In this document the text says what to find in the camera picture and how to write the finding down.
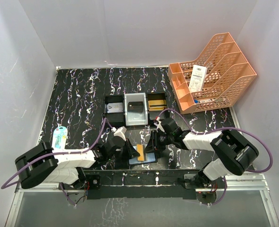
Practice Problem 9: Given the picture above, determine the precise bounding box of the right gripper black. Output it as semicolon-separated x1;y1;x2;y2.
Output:
144;130;174;153

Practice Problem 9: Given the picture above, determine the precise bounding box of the gold credit card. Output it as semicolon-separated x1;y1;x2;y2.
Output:
148;99;167;111
137;144;145;161

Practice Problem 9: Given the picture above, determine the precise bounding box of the black card holder wallet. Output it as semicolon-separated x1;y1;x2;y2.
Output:
127;145;157;166

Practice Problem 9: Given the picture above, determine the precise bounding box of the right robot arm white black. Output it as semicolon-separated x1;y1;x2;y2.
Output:
144;117;259;188

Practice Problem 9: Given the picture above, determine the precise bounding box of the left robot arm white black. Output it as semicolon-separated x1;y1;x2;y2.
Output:
15;136;140;189

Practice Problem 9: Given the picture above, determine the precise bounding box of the black credit card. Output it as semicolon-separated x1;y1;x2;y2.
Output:
128;101;144;113

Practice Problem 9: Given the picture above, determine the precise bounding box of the silver credit card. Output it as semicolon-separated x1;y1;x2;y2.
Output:
107;103;123;114

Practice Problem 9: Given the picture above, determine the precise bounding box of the white middle bin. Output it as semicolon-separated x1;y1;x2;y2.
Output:
124;93;148;126

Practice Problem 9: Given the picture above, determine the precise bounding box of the black right bin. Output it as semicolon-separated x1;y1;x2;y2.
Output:
146;92;170;127

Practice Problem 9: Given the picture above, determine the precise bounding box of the black bin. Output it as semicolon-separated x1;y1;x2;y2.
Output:
146;92;170;127
104;95;126;128

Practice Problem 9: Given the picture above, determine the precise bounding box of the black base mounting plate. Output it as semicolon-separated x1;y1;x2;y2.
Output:
82;169;227;201

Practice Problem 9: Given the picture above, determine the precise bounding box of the black left bin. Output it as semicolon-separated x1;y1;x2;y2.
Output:
104;95;126;128

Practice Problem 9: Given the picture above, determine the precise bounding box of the small label box in organizer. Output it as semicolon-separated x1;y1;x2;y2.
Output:
194;98;216;105

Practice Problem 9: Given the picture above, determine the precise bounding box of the blue white packaged item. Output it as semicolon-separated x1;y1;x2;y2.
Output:
52;126;68;149

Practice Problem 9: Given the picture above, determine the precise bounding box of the white paper receipt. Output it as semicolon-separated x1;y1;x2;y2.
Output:
189;65;207;93

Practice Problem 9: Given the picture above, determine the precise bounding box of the orange plastic desk organizer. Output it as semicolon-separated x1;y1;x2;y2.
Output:
168;32;257;114

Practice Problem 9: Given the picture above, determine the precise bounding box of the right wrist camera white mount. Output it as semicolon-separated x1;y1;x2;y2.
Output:
154;116;165;132

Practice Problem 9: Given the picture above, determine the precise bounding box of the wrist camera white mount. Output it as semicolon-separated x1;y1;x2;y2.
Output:
154;116;165;132
111;126;127;141

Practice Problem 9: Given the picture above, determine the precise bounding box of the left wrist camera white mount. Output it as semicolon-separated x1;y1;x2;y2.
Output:
111;126;127;141

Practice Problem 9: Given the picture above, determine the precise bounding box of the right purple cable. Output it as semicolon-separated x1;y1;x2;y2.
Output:
156;108;274;205

